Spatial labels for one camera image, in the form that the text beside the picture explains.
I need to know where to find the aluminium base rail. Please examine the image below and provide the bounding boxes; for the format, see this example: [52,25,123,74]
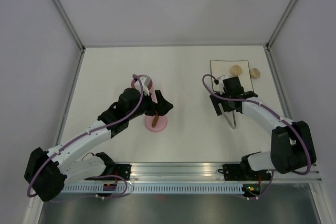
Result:
[127,162,322,184]

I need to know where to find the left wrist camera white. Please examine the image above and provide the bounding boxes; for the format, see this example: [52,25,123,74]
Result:
[131,74,153,93]

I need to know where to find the pink lunch box lid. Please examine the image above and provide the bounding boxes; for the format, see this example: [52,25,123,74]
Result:
[145,115,167,133]

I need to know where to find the round beige bun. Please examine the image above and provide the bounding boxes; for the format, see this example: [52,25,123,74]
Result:
[230,65,243,76]
[250,68,261,79]

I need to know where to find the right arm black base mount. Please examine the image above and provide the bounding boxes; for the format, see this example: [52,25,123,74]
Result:
[217,164,246,182]

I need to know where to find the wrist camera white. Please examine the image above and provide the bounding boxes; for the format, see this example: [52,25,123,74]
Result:
[131,74,153,93]
[214,75,229,90]

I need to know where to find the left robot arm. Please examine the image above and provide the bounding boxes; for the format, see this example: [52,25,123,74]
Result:
[24,88,174,202]

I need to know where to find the metal tongs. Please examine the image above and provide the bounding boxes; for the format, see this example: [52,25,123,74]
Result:
[223,111,237,130]

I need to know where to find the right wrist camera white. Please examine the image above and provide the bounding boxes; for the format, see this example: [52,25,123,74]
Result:
[214,75,229,90]

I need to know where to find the left aluminium frame post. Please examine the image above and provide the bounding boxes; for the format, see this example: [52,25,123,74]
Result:
[51,0,85,52]

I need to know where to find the white square plate black rim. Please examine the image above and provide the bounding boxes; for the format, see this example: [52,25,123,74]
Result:
[210,60,254,92]

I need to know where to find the pink cylindrical lunch box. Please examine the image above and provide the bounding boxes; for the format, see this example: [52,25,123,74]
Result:
[131,74,157,103]

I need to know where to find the right aluminium frame post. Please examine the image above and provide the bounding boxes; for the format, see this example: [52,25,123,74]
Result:
[265,0,299,51]

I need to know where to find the aluminium frame post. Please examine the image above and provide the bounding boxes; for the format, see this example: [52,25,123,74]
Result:
[265,0,299,51]
[51,0,85,52]

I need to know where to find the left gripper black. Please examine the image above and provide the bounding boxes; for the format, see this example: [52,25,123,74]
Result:
[127,90,173,120]

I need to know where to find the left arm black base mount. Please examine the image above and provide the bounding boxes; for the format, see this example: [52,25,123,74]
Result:
[112,164,132,180]

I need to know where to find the white slotted cable duct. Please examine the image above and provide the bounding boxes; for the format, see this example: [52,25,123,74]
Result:
[61,183,244,195]

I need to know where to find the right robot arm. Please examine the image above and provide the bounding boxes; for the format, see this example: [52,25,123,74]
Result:
[206,76,317,179]

